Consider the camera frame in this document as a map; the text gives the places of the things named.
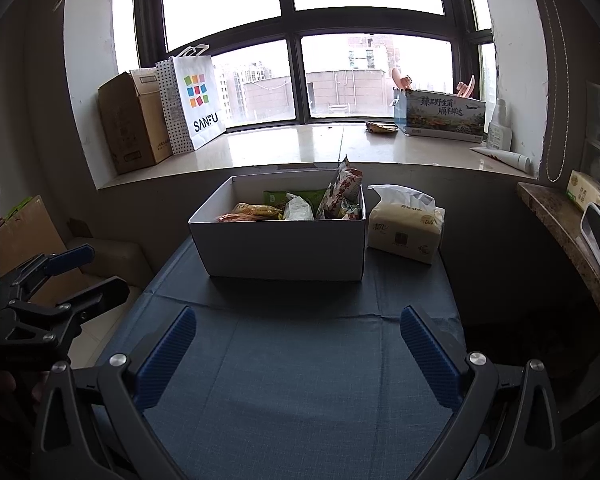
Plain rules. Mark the yellow snack pouch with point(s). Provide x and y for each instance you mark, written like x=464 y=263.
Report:
x=257 y=209

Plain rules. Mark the printed landscape gift box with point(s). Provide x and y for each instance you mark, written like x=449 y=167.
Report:
x=442 y=115

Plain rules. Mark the yellow white snack packet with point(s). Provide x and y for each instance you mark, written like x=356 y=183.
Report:
x=297 y=209

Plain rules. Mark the red white snack packet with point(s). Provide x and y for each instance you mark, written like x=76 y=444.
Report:
x=342 y=190

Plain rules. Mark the blue table cloth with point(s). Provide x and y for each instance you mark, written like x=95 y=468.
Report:
x=290 y=390

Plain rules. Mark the white plastic bottle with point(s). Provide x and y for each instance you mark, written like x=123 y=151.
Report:
x=499 y=132

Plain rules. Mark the dark window frame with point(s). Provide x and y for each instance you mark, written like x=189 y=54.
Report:
x=290 y=20

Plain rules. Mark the pink plastic piece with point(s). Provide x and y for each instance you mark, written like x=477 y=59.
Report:
x=401 y=80
x=467 y=87

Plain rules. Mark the green snack packet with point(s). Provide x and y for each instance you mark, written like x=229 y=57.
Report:
x=297 y=197

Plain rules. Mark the cream tissue pack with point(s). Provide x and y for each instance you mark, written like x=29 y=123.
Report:
x=405 y=232

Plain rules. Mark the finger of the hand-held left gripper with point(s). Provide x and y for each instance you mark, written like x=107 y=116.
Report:
x=95 y=296
x=70 y=256

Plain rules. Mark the cream tissue box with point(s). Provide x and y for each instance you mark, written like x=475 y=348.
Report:
x=582 y=187

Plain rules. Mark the white dotted shopping bag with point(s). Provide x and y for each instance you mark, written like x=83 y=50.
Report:
x=197 y=105

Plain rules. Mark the flat brown cardboard sheet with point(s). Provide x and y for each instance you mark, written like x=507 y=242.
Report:
x=35 y=235

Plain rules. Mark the white cream tube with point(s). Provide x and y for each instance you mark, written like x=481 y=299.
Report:
x=502 y=158

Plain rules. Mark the brown cardboard box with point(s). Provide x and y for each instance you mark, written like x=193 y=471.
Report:
x=130 y=125

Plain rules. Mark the orange snack packet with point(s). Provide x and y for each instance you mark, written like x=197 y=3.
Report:
x=242 y=218

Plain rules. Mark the white cardboard box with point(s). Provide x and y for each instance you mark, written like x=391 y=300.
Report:
x=280 y=250

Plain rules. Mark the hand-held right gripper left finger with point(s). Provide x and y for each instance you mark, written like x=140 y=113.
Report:
x=165 y=355

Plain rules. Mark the curved marble shelf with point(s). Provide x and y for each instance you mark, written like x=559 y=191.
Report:
x=555 y=220

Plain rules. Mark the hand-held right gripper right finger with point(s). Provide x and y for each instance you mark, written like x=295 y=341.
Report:
x=430 y=355

